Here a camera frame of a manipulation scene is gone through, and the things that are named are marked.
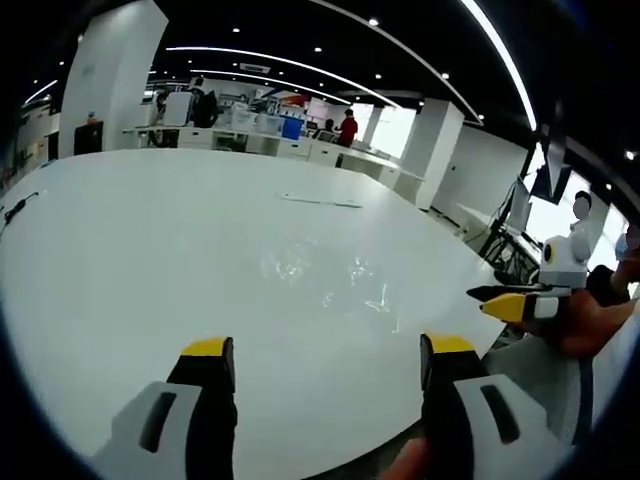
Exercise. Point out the blue storage box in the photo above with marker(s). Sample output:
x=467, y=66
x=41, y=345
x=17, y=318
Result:
x=292, y=126

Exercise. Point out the computer monitor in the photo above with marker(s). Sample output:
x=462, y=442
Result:
x=520, y=205

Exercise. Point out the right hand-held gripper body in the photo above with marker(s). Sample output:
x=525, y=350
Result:
x=562, y=260

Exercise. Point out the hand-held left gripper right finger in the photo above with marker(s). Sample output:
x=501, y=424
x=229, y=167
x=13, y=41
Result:
x=500, y=425

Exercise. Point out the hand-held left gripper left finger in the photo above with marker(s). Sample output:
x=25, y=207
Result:
x=150, y=425

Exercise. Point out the person's left hand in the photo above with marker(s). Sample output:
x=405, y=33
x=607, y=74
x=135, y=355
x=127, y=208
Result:
x=410, y=462

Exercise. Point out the black cabinet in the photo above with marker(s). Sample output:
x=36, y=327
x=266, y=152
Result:
x=88, y=137

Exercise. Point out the person's right hand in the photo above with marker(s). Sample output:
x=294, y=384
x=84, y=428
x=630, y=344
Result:
x=595, y=325

